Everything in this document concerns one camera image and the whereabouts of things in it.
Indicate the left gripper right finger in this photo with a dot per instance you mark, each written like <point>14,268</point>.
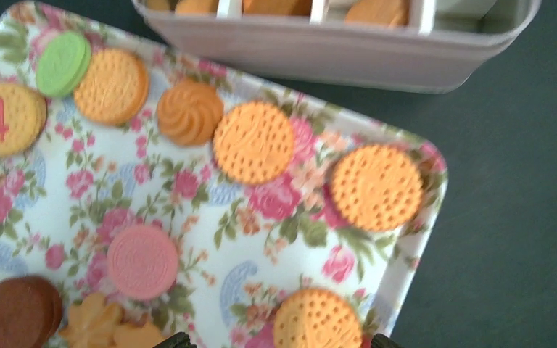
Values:
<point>379,340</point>

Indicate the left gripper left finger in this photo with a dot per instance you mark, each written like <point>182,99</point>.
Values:
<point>177,340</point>

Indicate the floral cookie tray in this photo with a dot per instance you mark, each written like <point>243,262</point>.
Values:
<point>241,249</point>

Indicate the pink divided cookie tin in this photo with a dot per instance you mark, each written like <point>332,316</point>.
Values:
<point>442,45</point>

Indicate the pink sandwich cookie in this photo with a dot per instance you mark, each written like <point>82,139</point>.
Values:
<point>142,262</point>

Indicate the orange ridged swirl cookie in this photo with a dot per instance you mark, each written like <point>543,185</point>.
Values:
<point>92,323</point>

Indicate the dark brown round cookie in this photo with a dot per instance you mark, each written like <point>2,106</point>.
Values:
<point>31,311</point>

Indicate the yellow cracker with red mark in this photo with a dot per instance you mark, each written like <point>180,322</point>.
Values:
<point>23,114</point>

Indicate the green macaron cookie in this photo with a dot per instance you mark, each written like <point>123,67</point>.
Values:
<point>62,64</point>

